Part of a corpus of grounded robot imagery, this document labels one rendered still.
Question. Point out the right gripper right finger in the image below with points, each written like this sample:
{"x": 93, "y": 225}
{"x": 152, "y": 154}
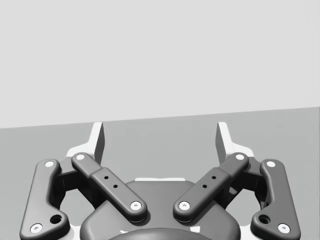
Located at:
{"x": 220, "y": 175}

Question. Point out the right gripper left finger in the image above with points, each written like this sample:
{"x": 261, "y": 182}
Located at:
{"x": 100, "y": 175}

